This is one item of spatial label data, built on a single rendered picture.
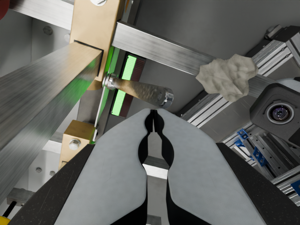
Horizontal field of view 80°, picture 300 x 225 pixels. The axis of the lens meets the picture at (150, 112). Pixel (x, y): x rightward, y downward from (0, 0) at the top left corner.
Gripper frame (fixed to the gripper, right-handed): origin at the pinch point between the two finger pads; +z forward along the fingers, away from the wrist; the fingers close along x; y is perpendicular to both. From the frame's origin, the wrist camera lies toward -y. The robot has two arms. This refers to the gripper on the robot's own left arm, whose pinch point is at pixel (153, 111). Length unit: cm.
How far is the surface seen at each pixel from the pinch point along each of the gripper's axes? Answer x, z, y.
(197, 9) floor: 26, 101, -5
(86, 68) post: -6.3, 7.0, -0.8
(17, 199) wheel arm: -35, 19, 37
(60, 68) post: -7.6, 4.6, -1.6
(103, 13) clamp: -5.5, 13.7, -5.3
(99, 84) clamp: -7.6, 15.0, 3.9
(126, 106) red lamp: -6.3, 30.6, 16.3
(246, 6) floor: 52, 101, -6
